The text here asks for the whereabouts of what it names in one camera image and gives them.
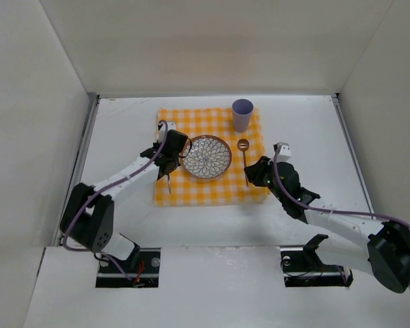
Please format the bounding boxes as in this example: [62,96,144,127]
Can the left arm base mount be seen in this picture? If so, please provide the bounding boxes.
[94,248,161,288]

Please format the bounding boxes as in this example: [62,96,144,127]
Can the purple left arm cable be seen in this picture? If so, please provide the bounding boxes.
[61,120,168,280]

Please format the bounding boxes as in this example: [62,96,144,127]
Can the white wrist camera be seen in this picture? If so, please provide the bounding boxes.
[273,142,292,162]
[156,120,176,143]

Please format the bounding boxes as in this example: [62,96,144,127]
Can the right aluminium table rail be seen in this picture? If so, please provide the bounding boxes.
[331,93,373,212]

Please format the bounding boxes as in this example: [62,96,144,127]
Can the copper spoon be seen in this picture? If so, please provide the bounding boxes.
[236,139,250,169]

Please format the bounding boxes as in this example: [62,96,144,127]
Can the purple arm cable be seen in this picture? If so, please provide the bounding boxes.
[61,120,168,280]
[272,143,410,286]

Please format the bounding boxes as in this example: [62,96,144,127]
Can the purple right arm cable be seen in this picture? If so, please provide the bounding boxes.
[272,143,410,286]

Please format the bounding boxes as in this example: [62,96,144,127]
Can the floral patterned ceramic plate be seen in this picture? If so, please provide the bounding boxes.
[180,135,232,180]

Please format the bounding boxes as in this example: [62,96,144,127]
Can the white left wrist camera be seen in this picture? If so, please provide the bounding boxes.
[156,120,176,143]

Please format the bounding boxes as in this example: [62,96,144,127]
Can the lilac plastic cup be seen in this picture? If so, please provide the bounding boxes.
[232,99,254,133]

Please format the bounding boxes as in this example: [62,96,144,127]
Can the copper fork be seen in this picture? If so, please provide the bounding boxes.
[167,174,172,195]

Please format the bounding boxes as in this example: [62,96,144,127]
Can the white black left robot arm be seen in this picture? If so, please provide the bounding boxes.
[59,120,189,275]

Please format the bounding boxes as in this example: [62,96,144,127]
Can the yellow white checkered cloth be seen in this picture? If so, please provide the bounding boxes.
[154,107,269,207]

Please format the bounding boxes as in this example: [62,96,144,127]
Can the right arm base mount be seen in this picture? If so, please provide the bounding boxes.
[279,234,353,288]

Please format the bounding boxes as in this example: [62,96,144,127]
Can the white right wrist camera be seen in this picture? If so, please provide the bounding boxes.
[273,142,292,162]

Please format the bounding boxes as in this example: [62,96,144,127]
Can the aluminium table rail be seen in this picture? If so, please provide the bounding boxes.
[52,92,100,247]
[331,93,373,212]

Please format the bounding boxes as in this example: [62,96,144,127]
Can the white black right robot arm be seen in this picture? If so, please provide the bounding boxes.
[244,156,410,293]

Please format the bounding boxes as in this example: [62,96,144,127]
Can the left aluminium table rail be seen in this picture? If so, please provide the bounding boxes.
[52,92,100,247]

